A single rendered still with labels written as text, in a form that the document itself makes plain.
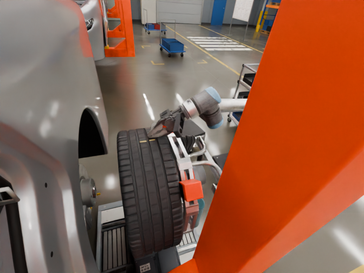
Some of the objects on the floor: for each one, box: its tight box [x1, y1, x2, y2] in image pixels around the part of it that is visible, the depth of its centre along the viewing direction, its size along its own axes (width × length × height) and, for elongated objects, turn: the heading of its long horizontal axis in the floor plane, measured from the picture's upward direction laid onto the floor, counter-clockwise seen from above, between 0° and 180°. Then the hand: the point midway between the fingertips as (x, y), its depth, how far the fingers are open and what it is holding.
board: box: [224, 0, 255, 42], centre depth 883 cm, size 150×50×195 cm, turn 14°
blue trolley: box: [159, 19, 186, 57], centre depth 593 cm, size 104×67×96 cm, turn 14°
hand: (150, 136), depth 82 cm, fingers closed
